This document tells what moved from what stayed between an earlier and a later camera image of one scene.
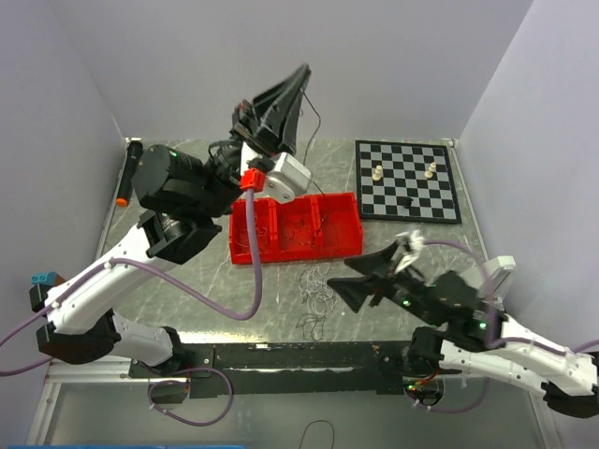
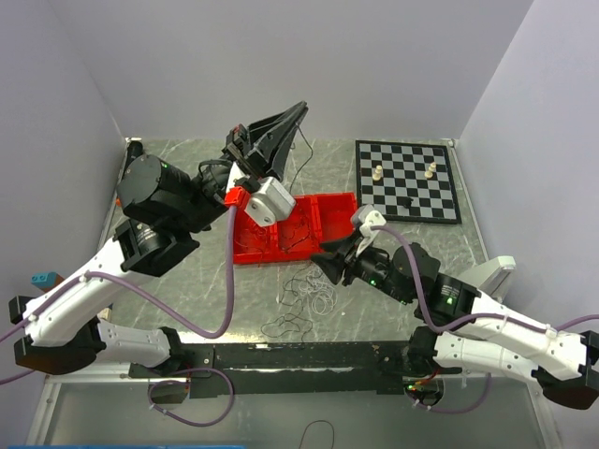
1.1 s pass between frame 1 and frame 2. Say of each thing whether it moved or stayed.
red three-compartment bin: stayed
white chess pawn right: stayed
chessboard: stayed
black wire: moved
